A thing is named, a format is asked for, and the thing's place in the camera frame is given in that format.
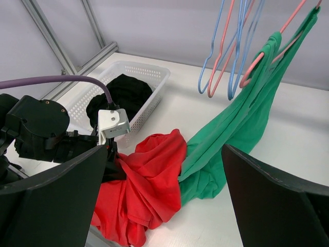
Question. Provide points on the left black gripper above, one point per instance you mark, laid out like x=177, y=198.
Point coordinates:
x=110, y=154

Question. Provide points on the green tank top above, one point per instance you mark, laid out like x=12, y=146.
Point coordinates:
x=243, y=122

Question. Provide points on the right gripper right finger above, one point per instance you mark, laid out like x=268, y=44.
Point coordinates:
x=273, y=207

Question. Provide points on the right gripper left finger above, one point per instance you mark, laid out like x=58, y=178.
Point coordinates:
x=53, y=207

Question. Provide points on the light blue hanger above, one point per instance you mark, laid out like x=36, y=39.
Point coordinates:
x=199, y=84

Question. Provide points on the blue hanger with black top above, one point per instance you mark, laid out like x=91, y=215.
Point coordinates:
x=239, y=51

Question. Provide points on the left aluminium frame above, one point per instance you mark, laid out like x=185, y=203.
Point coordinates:
x=72, y=32

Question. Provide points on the white plastic basket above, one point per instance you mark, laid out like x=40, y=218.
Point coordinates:
x=154, y=76

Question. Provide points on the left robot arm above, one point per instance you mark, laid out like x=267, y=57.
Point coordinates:
x=38, y=131

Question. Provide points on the black tank top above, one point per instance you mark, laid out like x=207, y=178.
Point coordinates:
x=127, y=92

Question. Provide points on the red tank top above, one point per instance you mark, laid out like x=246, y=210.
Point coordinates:
x=150, y=194

